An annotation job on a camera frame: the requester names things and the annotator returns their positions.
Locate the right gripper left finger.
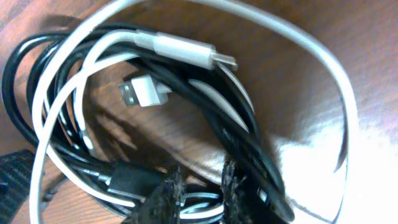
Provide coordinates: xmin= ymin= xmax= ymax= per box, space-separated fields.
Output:
xmin=123 ymin=167 xmax=185 ymax=224

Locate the white USB cable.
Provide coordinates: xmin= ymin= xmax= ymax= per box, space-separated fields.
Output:
xmin=28 ymin=0 xmax=360 ymax=224

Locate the black USB cable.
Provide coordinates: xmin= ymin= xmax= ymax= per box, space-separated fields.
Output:
xmin=1 ymin=23 xmax=296 ymax=224

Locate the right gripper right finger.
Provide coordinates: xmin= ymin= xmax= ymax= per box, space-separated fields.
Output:
xmin=221 ymin=161 xmax=280 ymax=224

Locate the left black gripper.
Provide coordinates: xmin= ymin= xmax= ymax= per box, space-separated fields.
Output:
xmin=1 ymin=149 xmax=35 ymax=223

